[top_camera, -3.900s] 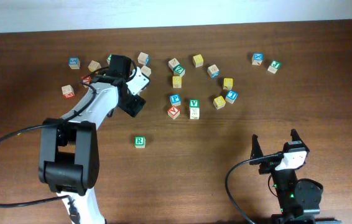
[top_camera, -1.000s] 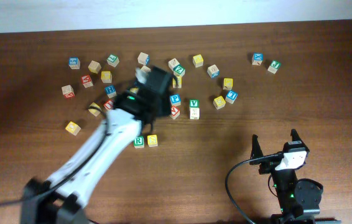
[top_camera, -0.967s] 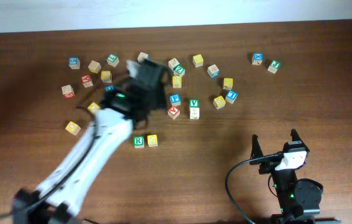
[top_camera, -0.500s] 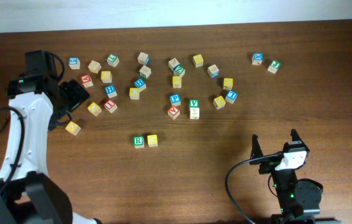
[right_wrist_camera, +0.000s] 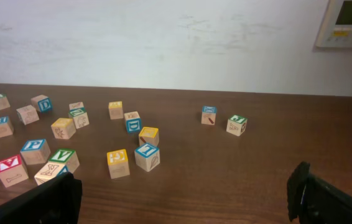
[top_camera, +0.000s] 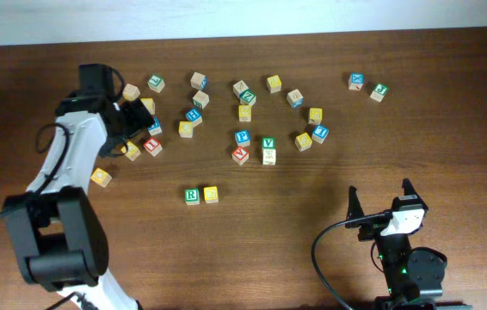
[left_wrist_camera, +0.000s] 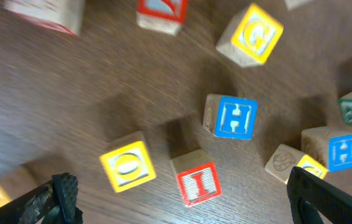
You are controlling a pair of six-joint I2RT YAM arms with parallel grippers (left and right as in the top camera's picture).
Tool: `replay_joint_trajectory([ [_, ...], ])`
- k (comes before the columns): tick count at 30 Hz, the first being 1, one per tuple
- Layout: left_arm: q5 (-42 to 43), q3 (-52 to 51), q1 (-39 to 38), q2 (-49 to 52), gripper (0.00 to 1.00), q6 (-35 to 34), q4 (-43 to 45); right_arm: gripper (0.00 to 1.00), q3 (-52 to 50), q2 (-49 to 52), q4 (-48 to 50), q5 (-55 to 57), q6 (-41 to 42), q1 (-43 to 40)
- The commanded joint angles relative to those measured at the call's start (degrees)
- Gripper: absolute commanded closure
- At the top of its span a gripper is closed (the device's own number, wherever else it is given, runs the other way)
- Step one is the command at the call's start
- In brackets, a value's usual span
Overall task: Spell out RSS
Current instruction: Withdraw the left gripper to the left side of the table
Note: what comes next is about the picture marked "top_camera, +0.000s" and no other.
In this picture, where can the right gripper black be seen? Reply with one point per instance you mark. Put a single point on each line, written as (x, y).
(354, 209)

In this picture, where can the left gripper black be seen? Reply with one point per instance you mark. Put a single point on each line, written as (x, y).
(135, 118)

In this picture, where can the green R block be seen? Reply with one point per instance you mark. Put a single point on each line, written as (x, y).
(192, 196)

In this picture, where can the yellow S block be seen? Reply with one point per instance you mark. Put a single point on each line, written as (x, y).
(211, 194)

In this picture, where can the yellow block near arm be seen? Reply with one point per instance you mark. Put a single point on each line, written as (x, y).
(101, 177)

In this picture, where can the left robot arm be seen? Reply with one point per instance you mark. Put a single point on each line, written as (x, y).
(58, 241)

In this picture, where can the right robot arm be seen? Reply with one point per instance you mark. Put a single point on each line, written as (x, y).
(413, 275)

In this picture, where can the plain wooden block upper left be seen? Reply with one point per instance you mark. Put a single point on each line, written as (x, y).
(130, 92)

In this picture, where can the plain wooden block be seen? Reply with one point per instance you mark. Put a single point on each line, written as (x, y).
(239, 87)
(130, 92)

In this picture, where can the blue H block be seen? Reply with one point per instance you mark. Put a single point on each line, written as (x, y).
(155, 128)

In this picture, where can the red I block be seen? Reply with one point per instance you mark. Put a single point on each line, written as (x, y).
(153, 147)

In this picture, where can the green L block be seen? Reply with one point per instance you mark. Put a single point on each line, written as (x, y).
(156, 83)

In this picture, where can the blue block centre left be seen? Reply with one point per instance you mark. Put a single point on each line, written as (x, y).
(194, 116)

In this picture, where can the wooden block green side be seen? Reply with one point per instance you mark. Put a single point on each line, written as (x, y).
(200, 99)

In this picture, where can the wooden block blue D side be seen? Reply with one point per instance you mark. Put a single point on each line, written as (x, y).
(198, 81)

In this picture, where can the blue I block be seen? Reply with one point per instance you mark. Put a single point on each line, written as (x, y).
(319, 134)

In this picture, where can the green J block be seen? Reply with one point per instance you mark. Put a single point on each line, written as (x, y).
(379, 92)

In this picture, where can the plain wooden block centre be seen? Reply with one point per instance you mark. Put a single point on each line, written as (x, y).
(239, 87)

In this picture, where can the blue P block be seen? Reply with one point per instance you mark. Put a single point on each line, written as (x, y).
(242, 138)

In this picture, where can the red V block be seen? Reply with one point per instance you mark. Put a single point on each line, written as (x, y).
(240, 155)

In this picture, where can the white X block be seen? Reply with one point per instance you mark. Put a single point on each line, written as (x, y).
(269, 157)

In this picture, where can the blue X block far right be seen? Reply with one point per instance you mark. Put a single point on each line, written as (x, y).
(356, 81)

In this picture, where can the green Z block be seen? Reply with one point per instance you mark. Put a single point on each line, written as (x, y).
(247, 97)

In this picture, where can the green V block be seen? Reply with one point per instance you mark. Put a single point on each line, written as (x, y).
(268, 143)

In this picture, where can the wooden block blue D front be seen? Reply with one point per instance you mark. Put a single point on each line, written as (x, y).
(295, 98)

